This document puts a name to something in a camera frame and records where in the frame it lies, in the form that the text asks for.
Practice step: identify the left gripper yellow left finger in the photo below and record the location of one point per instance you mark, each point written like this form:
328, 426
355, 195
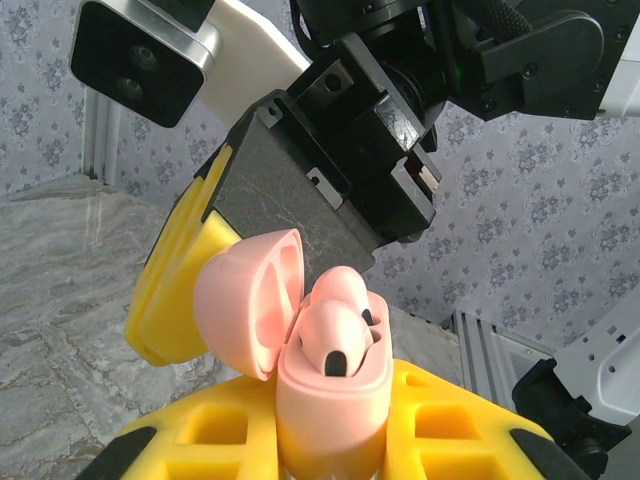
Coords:
175, 467

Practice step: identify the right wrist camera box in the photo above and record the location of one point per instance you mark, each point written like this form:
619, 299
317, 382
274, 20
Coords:
135, 70

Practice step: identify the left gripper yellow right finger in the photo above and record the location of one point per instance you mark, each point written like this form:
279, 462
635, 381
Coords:
400, 450

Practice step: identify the aluminium side frame rail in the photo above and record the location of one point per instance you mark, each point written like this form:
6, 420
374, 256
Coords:
480, 360

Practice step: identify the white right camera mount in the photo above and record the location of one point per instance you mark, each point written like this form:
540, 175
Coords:
250, 45

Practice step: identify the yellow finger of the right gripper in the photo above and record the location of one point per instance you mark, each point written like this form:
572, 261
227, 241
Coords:
160, 250
280, 190

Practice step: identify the aluminium corner frame post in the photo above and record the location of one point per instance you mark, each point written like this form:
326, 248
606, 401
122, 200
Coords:
100, 135

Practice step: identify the pink earbud charging case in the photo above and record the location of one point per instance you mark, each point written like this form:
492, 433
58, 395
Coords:
330, 415

